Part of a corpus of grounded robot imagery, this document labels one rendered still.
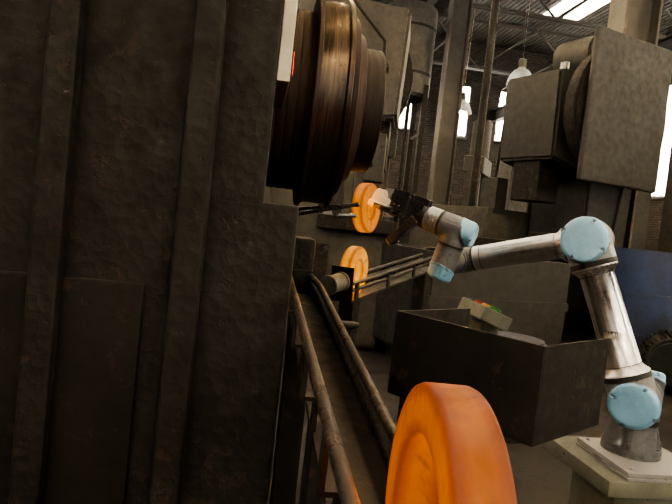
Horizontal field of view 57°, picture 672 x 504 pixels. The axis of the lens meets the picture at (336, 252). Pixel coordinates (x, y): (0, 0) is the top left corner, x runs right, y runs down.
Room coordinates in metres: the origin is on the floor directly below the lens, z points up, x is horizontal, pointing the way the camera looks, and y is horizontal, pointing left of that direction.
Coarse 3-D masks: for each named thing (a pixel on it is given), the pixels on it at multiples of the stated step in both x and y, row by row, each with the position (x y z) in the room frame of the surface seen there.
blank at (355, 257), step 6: (354, 246) 1.90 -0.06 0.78; (348, 252) 1.87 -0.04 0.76; (354, 252) 1.87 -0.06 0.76; (360, 252) 1.91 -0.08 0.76; (366, 252) 1.95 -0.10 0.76; (342, 258) 1.86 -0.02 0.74; (348, 258) 1.85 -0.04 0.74; (354, 258) 1.87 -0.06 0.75; (360, 258) 1.91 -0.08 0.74; (366, 258) 1.95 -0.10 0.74; (342, 264) 1.85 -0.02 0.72; (348, 264) 1.84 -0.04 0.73; (354, 264) 1.87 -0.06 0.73; (360, 264) 1.93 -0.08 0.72; (366, 264) 1.96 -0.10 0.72; (354, 270) 1.95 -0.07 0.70; (360, 270) 1.94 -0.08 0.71; (366, 270) 1.96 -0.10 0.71; (354, 276) 1.94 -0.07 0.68; (360, 276) 1.93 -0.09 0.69; (366, 276) 1.97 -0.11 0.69
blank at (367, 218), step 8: (360, 184) 1.88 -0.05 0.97; (368, 184) 1.88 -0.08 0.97; (360, 192) 1.85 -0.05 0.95; (368, 192) 1.87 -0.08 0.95; (360, 200) 1.84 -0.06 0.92; (352, 208) 1.84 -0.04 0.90; (360, 208) 1.83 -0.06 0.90; (368, 208) 1.94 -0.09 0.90; (376, 208) 1.94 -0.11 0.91; (360, 216) 1.84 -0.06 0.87; (368, 216) 1.92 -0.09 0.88; (376, 216) 1.94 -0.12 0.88; (360, 224) 1.85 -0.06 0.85; (368, 224) 1.89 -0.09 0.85; (376, 224) 1.95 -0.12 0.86; (368, 232) 1.90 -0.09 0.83
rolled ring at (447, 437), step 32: (448, 384) 0.38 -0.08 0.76; (416, 416) 0.38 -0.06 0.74; (448, 416) 0.33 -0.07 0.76; (480, 416) 0.33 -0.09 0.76; (416, 448) 0.41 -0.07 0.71; (448, 448) 0.31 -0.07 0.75; (480, 448) 0.31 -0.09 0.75; (416, 480) 0.42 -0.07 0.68; (448, 480) 0.30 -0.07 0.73; (480, 480) 0.30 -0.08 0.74; (512, 480) 0.30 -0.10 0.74
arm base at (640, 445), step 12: (612, 420) 1.64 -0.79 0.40; (612, 432) 1.62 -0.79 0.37; (624, 432) 1.60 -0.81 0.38; (636, 432) 1.58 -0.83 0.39; (648, 432) 1.58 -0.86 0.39; (600, 444) 1.65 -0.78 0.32; (612, 444) 1.60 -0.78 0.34; (624, 444) 1.59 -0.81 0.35; (636, 444) 1.57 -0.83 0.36; (648, 444) 1.57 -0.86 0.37; (660, 444) 1.60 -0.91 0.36; (624, 456) 1.57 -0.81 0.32; (636, 456) 1.56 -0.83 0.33; (648, 456) 1.56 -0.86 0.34; (660, 456) 1.58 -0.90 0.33
